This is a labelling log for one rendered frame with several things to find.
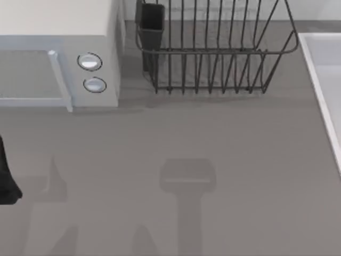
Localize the small round microwave knob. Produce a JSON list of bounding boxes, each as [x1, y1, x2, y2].
[[83, 76, 107, 94]]

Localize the large round microwave knob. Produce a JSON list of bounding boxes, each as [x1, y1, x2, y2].
[[76, 52, 103, 72]]

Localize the dark cutlery holder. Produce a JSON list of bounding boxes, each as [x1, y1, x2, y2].
[[135, 0, 166, 72]]

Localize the pale microwave oven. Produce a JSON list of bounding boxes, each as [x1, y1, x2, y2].
[[0, 0, 126, 113]]

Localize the microwave oven door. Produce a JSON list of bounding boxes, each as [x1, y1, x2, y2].
[[0, 36, 74, 113]]

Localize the dark wire dish rack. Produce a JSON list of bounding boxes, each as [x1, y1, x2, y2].
[[135, 0, 299, 95]]

